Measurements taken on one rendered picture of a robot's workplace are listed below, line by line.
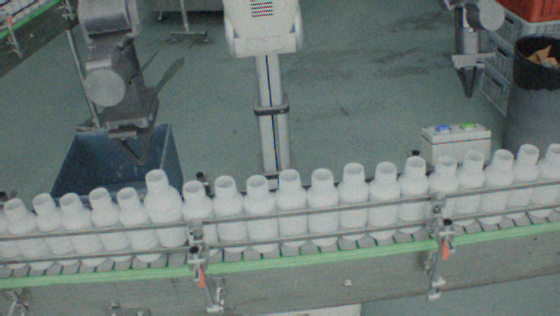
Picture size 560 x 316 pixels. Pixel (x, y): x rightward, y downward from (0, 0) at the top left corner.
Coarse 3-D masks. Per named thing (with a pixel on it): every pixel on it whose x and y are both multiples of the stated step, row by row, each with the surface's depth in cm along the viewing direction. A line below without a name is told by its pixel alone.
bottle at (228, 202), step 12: (216, 180) 89; (228, 180) 90; (216, 192) 89; (228, 192) 88; (216, 204) 90; (228, 204) 89; (240, 204) 90; (216, 216) 91; (228, 216) 90; (228, 228) 92; (240, 228) 93; (228, 240) 94; (240, 240) 94
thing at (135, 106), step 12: (132, 84) 71; (144, 84) 74; (132, 96) 72; (144, 96) 74; (120, 108) 73; (132, 108) 73; (144, 108) 74; (108, 120) 72; (120, 120) 72; (132, 120) 72; (144, 120) 72
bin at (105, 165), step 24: (72, 144) 141; (96, 144) 148; (168, 144) 140; (72, 168) 139; (96, 168) 153; (120, 168) 154; (144, 168) 155; (168, 168) 137; (48, 192) 123; (72, 192) 138; (144, 192) 121
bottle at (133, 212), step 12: (120, 192) 88; (132, 192) 89; (120, 204) 87; (132, 204) 87; (120, 216) 89; (132, 216) 88; (144, 216) 89; (132, 240) 92; (144, 240) 91; (156, 240) 94
